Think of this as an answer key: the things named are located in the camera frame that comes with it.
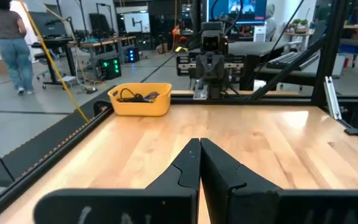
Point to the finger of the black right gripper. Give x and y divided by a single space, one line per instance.
204 71
218 71

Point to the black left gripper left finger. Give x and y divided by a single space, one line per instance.
182 174

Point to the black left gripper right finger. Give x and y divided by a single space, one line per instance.
222 180

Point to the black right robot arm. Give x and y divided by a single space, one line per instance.
219 90

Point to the yellow connector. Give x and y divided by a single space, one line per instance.
181 49

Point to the computer with blue lights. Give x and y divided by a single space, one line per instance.
132 54

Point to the white box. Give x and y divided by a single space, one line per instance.
259 34

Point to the yellow plastic bin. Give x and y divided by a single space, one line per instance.
141 109

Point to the white screen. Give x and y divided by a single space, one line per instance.
137 23

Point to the computer monitor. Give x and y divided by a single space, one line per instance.
253 12

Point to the person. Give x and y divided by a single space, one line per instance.
270 21
9 21

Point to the black keyboard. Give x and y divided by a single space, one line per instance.
291 60

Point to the computer with green lights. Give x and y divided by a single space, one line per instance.
110 70

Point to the wooden workbench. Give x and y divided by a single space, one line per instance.
104 42

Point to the potted plant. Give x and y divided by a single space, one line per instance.
300 26

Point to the silver aluminium extrusion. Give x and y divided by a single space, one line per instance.
332 99

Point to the black rolling desk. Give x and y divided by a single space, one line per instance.
54 42

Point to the silver mounting bracket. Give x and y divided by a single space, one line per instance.
200 91

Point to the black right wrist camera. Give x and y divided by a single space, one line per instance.
211 43

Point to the black aluminium table frame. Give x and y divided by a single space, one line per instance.
244 100

